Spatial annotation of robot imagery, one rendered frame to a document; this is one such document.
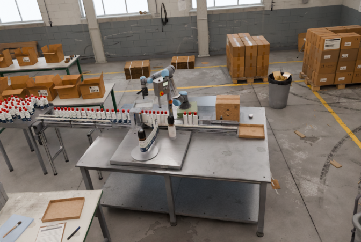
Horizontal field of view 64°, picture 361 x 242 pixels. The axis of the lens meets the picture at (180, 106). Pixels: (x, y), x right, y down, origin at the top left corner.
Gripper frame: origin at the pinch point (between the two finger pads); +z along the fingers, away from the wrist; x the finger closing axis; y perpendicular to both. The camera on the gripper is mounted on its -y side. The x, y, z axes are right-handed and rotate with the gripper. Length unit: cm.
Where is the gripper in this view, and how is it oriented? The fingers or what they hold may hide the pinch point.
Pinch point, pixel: (144, 101)
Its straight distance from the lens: 421.6
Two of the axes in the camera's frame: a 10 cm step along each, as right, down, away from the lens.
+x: -0.1, -2.4, 9.7
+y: 10.0, -0.9, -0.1
